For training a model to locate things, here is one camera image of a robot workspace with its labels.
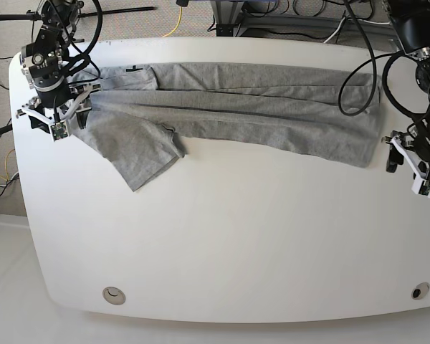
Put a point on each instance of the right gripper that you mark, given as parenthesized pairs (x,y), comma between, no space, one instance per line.
(72,104)

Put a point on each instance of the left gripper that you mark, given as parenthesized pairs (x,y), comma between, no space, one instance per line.
(402,146)

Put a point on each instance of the grey T-shirt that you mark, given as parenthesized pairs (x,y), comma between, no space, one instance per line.
(141,113)

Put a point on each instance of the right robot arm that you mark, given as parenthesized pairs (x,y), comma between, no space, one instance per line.
(49,68)

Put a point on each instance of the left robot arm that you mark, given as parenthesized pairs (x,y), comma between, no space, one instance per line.
(411,22)

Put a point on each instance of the black tripod stand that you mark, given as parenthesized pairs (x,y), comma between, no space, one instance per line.
(7,16)

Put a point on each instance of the right table grommet hole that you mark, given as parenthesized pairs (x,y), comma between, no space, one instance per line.
(420,291)

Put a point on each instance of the table grommet hole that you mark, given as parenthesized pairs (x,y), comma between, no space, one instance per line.
(420,291)
(114,296)

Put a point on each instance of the left table grommet hole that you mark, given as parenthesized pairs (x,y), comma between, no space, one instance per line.
(114,296)

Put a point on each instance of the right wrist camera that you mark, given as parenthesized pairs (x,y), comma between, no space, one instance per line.
(59,130)

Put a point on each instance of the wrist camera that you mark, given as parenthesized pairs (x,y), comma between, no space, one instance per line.
(59,130)
(421,187)

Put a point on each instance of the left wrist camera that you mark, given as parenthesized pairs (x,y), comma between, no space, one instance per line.
(421,187)

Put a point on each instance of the grey aluminium frame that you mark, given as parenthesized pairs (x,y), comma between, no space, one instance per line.
(231,19)

